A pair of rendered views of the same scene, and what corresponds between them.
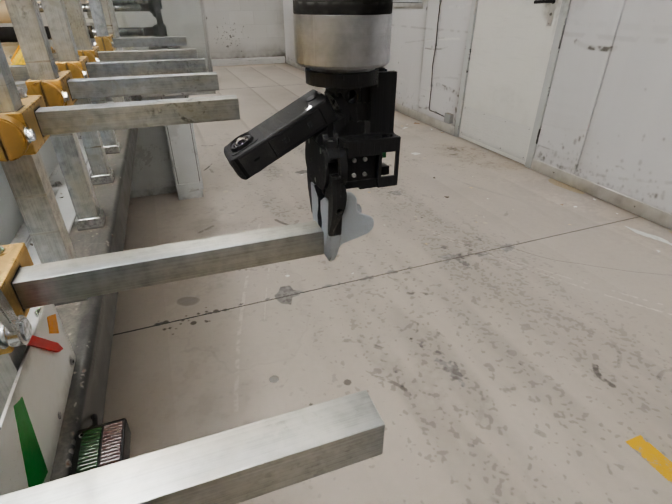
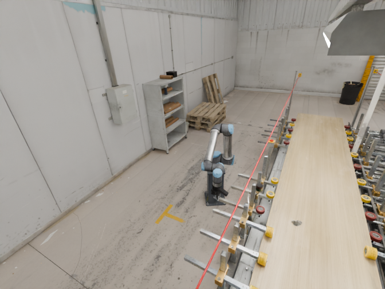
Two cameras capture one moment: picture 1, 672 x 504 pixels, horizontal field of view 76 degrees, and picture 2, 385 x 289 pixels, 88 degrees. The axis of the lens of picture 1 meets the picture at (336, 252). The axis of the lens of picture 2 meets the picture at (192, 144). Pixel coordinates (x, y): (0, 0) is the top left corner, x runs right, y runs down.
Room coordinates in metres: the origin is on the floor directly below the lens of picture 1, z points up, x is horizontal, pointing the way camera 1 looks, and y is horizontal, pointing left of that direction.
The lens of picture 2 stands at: (1.62, 1.06, 2.35)
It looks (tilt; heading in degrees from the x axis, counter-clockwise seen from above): 29 degrees down; 231
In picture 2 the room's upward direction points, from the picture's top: 3 degrees counter-clockwise
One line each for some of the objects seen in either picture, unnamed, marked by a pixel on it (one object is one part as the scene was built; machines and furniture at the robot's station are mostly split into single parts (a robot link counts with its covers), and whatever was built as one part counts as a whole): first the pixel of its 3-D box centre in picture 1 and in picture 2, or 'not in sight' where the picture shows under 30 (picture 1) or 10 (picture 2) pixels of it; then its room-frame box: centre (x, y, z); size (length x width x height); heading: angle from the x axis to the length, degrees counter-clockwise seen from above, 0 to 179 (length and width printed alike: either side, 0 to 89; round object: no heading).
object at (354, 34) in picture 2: not in sight; (335, 31); (-0.06, 0.53, 2.34); 2.40 x 0.12 x 0.08; 20
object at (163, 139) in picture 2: not in sight; (167, 114); (-0.76, -2.70, 0.78); 0.90 x 0.45 x 1.55; 22
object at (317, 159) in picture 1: (348, 130); (216, 188); (0.45, -0.01, 0.97); 0.09 x 0.08 x 0.12; 110
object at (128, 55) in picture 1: (128, 56); not in sight; (1.30, 0.57, 0.95); 0.36 x 0.03 x 0.03; 110
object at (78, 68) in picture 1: (74, 71); (222, 273); (1.02, 0.57, 0.95); 0.13 x 0.06 x 0.05; 20
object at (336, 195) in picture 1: (332, 194); not in sight; (0.42, 0.00, 0.91); 0.05 x 0.02 x 0.09; 20
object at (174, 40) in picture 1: (115, 42); not in sight; (1.75, 0.81, 0.95); 0.50 x 0.04 x 0.04; 110
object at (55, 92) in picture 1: (52, 91); (234, 243); (0.78, 0.49, 0.95); 0.13 x 0.06 x 0.05; 20
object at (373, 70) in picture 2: not in sight; (362, 101); (-2.73, 0.39, 1.25); 0.15 x 0.08 x 1.10; 20
